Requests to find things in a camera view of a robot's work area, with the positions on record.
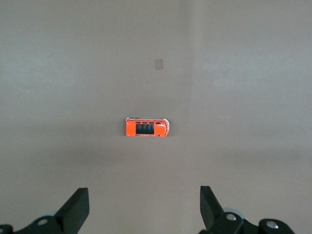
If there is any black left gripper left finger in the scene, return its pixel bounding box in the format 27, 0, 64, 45
0, 187, 90, 234

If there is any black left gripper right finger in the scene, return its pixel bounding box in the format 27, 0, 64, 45
198, 185, 296, 234

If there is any orange toy bus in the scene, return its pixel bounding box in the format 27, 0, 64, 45
125, 117, 170, 137

